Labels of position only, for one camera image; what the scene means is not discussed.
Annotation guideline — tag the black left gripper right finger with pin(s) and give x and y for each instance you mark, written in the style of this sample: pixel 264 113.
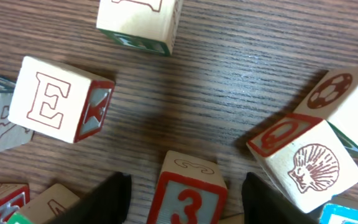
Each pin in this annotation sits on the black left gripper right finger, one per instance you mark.
pixel 264 205

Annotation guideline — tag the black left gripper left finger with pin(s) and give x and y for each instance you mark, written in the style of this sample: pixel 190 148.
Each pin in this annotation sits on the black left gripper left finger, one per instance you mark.
pixel 107 204

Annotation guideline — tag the red number 3 block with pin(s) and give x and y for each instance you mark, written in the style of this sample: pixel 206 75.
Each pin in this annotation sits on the red number 3 block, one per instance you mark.
pixel 189 190

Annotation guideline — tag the green number 4 block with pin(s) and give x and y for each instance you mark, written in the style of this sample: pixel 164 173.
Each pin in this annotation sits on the green number 4 block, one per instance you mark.
pixel 49 204

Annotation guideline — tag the plain wooden picture block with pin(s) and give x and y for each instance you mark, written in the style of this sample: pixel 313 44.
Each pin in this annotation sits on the plain wooden picture block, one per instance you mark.
pixel 305 160

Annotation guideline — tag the blue-top wooden block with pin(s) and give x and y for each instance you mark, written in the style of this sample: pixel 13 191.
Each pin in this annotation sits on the blue-top wooden block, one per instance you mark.
pixel 339 210

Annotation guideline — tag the butterfly picture wooden block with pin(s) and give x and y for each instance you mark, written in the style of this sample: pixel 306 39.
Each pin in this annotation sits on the butterfly picture wooden block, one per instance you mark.
pixel 12 198

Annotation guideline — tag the leaf picture wooden block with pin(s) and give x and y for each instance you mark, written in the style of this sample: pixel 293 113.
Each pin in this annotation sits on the leaf picture wooden block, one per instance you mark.
pixel 60 100

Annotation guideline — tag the green letter R block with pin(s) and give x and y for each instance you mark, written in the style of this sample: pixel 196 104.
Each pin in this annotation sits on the green letter R block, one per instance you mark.
pixel 149 25

